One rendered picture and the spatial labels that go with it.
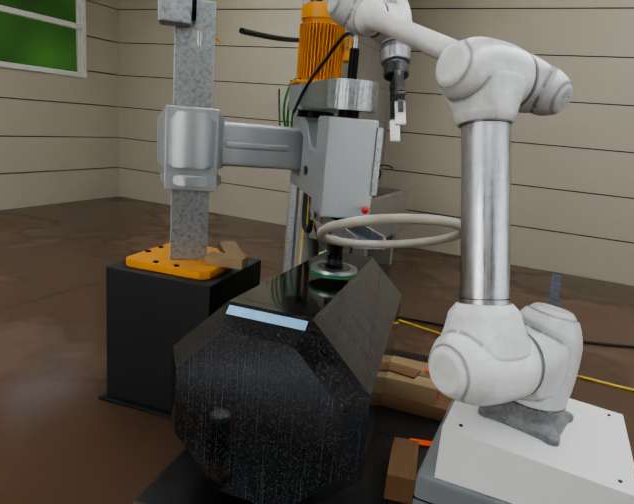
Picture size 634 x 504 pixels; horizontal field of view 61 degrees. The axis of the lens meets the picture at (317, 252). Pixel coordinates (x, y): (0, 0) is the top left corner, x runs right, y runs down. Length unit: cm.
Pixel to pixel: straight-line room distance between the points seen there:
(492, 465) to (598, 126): 601
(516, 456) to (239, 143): 208
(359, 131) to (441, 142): 493
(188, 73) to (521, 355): 214
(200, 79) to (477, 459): 216
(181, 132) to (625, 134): 537
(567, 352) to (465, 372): 28
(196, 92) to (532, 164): 498
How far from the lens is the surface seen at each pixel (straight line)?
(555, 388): 131
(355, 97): 226
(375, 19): 157
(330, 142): 226
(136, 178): 965
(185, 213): 286
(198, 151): 275
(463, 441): 127
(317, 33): 295
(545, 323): 128
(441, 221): 160
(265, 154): 288
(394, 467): 251
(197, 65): 282
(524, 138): 705
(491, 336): 112
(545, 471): 127
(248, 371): 206
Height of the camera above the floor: 155
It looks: 14 degrees down
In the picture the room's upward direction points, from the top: 5 degrees clockwise
